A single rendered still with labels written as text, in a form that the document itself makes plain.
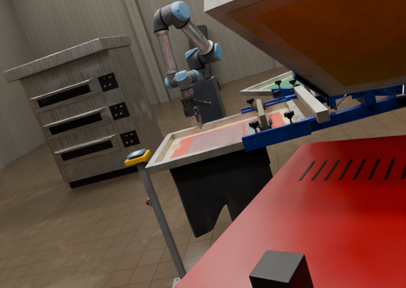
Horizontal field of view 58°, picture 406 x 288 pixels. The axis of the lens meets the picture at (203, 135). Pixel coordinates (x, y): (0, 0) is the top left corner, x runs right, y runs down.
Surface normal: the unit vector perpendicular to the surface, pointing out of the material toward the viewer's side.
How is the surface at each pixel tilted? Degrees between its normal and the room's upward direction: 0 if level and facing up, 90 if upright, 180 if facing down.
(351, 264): 0
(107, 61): 90
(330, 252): 0
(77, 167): 90
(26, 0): 90
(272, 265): 0
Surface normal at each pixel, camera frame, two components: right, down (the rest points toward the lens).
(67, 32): -0.14, 0.29
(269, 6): -0.04, 0.98
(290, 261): -0.30, -0.92
